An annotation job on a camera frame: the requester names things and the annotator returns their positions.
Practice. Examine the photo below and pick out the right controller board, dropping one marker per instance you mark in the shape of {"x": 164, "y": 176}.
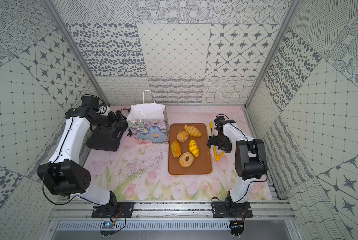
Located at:
{"x": 237, "y": 228}

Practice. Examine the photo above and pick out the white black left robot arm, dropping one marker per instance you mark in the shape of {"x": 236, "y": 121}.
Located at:
{"x": 63, "y": 175}

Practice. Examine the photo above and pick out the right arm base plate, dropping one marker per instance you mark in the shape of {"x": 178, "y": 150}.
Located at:
{"x": 234, "y": 210}

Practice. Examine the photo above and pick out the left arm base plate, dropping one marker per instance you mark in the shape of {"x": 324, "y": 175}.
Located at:
{"x": 122, "y": 210}

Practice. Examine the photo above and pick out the oval green-topped bread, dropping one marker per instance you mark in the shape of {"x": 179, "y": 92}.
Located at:
{"x": 176, "y": 149}

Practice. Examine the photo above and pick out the round bun bread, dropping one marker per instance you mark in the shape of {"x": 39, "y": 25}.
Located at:
{"x": 182, "y": 136}

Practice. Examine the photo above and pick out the striped croissant bread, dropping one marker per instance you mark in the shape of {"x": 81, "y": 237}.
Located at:
{"x": 192, "y": 131}

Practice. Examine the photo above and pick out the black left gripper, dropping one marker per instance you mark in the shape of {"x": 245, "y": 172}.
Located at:
{"x": 121, "y": 120}

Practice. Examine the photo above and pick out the controller board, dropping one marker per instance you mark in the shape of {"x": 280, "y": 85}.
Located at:
{"x": 237, "y": 228}
{"x": 108, "y": 229}

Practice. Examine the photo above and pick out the yellow striped long bread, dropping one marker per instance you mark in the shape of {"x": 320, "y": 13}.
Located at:
{"x": 194, "y": 149}

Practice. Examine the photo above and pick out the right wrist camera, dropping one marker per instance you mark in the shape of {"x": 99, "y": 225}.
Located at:
{"x": 220, "y": 121}

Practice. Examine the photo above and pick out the floral paper gift bag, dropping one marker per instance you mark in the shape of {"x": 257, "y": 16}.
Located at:
{"x": 148, "y": 122}

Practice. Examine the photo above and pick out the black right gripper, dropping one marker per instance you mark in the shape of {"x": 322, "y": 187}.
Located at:
{"x": 227, "y": 147}

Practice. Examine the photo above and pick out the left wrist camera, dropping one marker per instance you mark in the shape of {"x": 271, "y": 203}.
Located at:
{"x": 95, "y": 103}

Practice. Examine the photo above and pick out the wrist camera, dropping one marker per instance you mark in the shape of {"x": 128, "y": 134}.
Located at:
{"x": 95, "y": 103}
{"x": 220, "y": 121}

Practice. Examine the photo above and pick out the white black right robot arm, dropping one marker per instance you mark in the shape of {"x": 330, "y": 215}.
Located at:
{"x": 250, "y": 156}

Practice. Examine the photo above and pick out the aluminium mounting rail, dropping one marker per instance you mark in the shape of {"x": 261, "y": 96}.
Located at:
{"x": 202, "y": 210}

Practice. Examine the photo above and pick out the yellow steel food tongs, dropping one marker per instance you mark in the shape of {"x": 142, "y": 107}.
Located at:
{"x": 216, "y": 155}

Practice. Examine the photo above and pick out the left controller board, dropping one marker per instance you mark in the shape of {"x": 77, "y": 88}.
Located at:
{"x": 108, "y": 229}

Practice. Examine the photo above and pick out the ring donut bread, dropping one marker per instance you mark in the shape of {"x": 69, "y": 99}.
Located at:
{"x": 186, "y": 159}

